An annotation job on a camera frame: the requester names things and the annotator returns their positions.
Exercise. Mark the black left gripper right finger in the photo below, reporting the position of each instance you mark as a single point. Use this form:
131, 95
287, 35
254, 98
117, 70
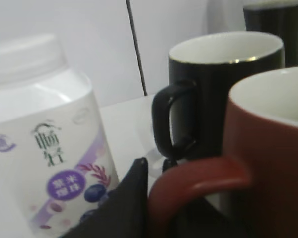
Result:
199, 219

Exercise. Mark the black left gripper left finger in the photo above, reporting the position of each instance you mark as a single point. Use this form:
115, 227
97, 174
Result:
124, 213

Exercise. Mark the red mug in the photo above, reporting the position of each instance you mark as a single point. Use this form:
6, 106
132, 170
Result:
254, 182

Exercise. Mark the black mug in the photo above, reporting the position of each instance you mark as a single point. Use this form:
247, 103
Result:
188, 115

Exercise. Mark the white yogurt bottle purple label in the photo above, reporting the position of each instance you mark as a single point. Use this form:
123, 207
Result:
56, 168

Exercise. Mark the cola bottle red label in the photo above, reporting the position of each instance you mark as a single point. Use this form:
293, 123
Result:
278, 17

